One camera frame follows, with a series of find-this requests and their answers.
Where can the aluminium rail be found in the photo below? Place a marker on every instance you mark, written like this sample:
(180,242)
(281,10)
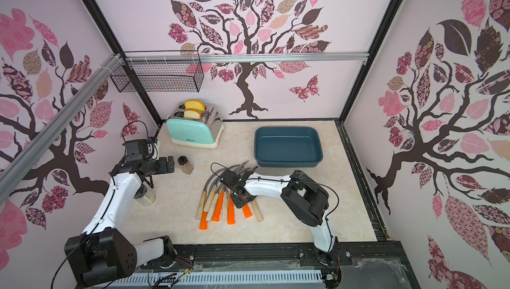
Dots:
(287,57)
(22,164)

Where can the black wire basket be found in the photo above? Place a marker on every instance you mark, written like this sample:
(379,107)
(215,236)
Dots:
(160,71)

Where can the black lid spice jar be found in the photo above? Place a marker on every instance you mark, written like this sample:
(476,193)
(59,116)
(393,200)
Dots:
(185,165)

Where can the orange handle sickle middle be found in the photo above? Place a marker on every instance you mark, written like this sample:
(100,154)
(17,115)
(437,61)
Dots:
(218,206)

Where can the aluminium rail left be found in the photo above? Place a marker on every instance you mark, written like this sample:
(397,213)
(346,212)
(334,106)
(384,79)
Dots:
(22,164)

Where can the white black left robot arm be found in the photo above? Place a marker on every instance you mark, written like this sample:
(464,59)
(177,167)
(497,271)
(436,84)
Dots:
(101,254)

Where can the mint green toaster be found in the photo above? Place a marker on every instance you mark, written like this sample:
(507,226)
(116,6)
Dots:
(203,133)

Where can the aluminium rail back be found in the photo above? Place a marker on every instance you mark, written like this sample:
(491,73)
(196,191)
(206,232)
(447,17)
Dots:
(287,57)

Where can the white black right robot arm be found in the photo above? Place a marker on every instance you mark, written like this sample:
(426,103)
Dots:
(305,198)

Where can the orange handle sickle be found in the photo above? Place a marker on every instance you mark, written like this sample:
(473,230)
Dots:
(231,212)
(203,222)
(218,206)

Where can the orange handle sickle boxed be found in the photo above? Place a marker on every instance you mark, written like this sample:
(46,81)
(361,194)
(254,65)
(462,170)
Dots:
(247,211)

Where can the orange handle sickle right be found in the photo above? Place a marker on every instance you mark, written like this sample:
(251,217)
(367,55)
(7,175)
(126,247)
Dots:
(231,212)

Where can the pale bread slice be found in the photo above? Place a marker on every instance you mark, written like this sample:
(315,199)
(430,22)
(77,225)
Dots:
(192,114)

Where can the teal plastic storage box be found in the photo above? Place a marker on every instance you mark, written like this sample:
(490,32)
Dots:
(287,146)

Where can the white vented cable duct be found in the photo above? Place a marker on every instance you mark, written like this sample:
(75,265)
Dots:
(217,278)

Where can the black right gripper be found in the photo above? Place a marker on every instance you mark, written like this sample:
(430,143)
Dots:
(233,183)

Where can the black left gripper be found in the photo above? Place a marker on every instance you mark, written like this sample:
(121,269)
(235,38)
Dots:
(163,168)

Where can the yellow bread slice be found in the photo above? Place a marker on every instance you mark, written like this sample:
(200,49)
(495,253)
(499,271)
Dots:
(195,105)

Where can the orange handle sickle lower left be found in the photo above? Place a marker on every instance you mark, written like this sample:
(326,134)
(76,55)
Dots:
(203,222)

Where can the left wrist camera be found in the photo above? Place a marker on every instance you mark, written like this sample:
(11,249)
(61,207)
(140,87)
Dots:
(138,150)

